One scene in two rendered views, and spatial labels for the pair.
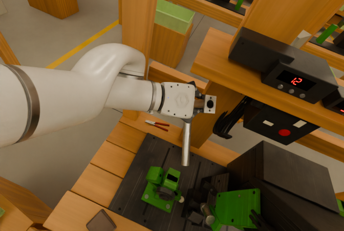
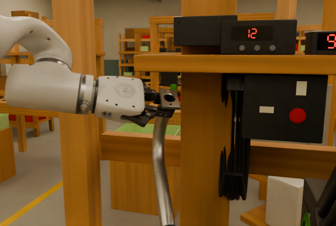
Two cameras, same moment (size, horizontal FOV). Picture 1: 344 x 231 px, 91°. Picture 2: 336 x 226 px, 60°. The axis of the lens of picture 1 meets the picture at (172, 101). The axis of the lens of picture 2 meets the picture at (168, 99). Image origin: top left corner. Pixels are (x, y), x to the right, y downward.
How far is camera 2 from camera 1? 0.44 m
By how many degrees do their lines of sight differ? 41
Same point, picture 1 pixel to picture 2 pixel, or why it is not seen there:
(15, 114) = not seen: outside the picture
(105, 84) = (13, 22)
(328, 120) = (318, 58)
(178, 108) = (121, 98)
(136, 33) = not seen: hidden behind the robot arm
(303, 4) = not seen: outside the picture
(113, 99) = (28, 80)
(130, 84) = (51, 67)
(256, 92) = (218, 61)
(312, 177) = not seen: outside the picture
